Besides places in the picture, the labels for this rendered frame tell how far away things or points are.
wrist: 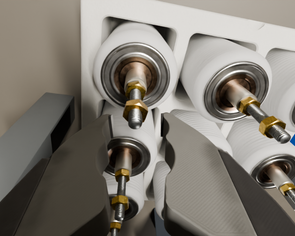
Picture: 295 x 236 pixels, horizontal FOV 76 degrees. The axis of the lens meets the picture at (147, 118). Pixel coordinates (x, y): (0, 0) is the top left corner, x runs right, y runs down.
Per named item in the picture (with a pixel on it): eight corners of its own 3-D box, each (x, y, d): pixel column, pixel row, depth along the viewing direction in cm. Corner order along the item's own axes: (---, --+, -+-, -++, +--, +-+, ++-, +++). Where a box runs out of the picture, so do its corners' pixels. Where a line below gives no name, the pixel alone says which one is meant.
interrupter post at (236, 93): (225, 83, 22) (238, 94, 19) (245, 81, 22) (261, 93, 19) (222, 101, 23) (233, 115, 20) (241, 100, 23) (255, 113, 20)
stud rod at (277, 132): (236, 94, 21) (281, 135, 14) (245, 93, 21) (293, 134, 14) (234, 102, 21) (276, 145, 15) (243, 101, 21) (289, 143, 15)
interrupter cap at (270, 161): (306, 152, 28) (310, 155, 28) (284, 185, 32) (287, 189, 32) (258, 151, 28) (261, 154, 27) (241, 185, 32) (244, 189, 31)
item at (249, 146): (253, 96, 43) (317, 148, 28) (239, 130, 48) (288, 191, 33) (212, 94, 42) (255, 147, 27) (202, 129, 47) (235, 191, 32)
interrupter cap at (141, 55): (183, 71, 21) (184, 73, 20) (141, 117, 24) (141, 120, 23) (128, 24, 18) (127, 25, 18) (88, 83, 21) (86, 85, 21)
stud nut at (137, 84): (143, 79, 18) (143, 83, 17) (147, 96, 18) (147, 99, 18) (123, 84, 18) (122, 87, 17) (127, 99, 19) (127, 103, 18)
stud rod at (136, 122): (139, 78, 19) (140, 116, 13) (141, 87, 20) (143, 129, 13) (129, 80, 19) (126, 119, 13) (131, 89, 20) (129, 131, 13)
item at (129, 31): (171, 41, 36) (197, 70, 21) (140, 79, 40) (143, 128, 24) (130, 4, 33) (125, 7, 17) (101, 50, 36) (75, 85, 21)
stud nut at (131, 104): (145, 97, 14) (145, 102, 14) (149, 115, 15) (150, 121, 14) (120, 102, 14) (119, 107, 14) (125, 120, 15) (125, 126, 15)
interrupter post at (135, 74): (151, 75, 21) (152, 86, 18) (137, 91, 22) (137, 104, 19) (133, 62, 20) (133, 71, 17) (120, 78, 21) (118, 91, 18)
